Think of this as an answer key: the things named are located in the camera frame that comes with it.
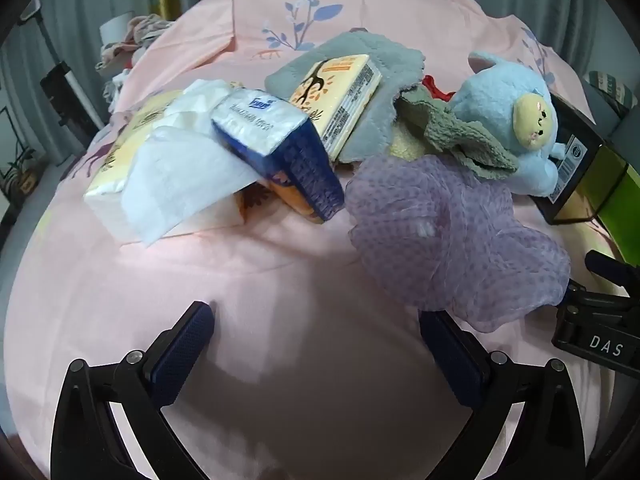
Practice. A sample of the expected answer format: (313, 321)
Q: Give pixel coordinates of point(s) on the red cloth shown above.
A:
(440, 91)

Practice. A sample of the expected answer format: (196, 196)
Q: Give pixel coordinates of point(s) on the grey blue curtain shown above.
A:
(90, 15)

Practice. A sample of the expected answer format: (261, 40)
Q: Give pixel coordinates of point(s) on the white tissue sheet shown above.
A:
(175, 185)

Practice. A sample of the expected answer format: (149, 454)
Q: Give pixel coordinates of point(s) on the green towel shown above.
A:
(450, 130)

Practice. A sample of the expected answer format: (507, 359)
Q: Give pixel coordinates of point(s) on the grey sofa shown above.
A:
(590, 105)

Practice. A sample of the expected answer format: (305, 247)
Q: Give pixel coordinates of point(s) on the white cylinder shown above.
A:
(116, 26)

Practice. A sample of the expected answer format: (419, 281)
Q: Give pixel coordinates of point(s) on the purple bath loofah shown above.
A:
(440, 240)

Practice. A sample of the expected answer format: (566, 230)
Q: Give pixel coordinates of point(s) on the black frame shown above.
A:
(70, 105)

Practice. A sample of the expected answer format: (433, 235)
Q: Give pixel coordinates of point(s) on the opened large yellow tissue pack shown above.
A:
(125, 140)

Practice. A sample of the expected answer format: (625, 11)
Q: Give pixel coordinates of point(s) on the grey towel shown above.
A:
(310, 62)

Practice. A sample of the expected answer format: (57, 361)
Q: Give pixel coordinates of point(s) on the blue plush toy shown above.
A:
(490, 90)

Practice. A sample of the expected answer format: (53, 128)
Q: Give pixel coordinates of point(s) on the green box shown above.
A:
(617, 195)

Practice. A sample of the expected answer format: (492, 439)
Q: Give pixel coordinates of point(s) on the black box lid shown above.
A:
(575, 160)

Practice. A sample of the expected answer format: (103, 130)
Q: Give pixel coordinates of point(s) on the pile of clothes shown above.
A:
(140, 30)

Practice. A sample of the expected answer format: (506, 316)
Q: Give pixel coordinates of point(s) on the blue tissue pack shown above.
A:
(265, 125)

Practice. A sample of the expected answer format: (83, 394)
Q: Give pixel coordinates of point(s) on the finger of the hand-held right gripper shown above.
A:
(610, 267)

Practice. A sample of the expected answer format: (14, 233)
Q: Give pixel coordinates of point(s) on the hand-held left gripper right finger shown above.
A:
(450, 355)

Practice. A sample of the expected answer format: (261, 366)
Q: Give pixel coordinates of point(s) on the pink printed bedsheet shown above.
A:
(300, 270)

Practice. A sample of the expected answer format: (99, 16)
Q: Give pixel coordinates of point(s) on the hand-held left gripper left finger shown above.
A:
(185, 340)

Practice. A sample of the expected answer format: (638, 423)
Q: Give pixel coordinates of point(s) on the striped pillow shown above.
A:
(607, 87)

